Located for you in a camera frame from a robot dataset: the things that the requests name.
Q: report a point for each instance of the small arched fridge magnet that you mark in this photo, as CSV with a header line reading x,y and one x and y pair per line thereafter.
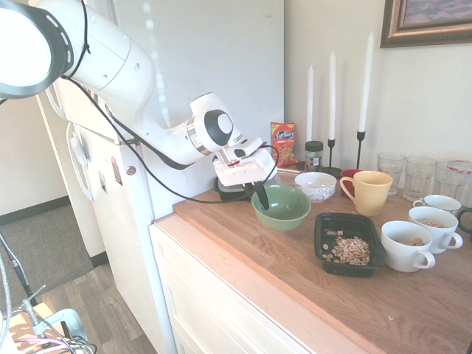
x,y
117,171

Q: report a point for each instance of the tall white taper candle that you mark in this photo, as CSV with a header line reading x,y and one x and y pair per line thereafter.
x,y
366,81

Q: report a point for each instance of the black camera stand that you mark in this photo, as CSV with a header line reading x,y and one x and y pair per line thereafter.
x,y
16,269

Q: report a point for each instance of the grey metal screw clamp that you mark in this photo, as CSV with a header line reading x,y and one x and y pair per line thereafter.
x,y
66,319

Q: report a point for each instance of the framed painting with brown frame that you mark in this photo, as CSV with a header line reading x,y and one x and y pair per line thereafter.
x,y
391,33

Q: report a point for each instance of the black container with clear lid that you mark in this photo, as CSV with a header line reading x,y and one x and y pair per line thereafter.
x,y
230,193

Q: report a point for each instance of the yellow ceramic mug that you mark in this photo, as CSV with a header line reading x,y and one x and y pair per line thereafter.
x,y
372,195

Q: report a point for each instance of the jar with red checked lid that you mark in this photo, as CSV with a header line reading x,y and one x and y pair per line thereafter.
x,y
462,166

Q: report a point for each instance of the short white taper candle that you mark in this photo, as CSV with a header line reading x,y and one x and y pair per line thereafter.
x,y
310,103

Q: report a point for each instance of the white refrigerator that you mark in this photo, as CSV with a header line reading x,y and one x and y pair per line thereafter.
x,y
221,55

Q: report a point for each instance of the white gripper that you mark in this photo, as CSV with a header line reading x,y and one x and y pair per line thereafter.
x,y
254,169

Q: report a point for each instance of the green ceramic bowl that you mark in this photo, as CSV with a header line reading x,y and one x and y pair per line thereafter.
x,y
287,217

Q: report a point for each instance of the medium white taper candle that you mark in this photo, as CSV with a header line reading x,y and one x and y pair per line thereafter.
x,y
332,96

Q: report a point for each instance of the white drawer cabinet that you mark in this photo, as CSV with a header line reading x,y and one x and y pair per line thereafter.
x,y
206,295

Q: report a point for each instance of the white ceramic mug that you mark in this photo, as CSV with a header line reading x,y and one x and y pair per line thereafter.
x,y
402,258
442,236
442,203

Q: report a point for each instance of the orange snack bag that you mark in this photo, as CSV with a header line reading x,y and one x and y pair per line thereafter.
x,y
285,142

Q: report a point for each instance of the spice jar with black lid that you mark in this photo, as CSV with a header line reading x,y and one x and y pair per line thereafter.
x,y
313,156

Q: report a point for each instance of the white bowl with swirl print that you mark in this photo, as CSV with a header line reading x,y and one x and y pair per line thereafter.
x,y
315,190

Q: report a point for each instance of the black open plastic tray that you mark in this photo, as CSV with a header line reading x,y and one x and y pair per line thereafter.
x,y
324,225

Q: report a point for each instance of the clear drinking glass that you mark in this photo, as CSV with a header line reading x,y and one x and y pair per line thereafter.
x,y
419,180
391,169
444,184

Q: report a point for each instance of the black candle holder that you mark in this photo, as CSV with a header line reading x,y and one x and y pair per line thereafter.
x,y
360,151
331,171
300,166

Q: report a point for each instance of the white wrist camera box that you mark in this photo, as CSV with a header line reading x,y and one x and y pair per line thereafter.
x,y
241,149

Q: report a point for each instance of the dark ceramic mug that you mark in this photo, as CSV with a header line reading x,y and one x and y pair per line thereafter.
x,y
465,221

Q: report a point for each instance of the small rectangular fridge magnet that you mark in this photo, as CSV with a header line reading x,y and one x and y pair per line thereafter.
x,y
102,181

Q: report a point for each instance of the cereal flakes portion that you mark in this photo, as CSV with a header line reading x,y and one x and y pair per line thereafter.
x,y
431,222
413,242

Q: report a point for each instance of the wooden robot mounting board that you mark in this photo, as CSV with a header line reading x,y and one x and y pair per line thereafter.
x,y
22,328

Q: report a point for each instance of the cereal rings heap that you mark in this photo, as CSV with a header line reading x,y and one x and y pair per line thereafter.
x,y
350,250

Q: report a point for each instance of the red ceramic mug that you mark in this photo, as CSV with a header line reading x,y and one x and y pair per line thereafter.
x,y
348,172

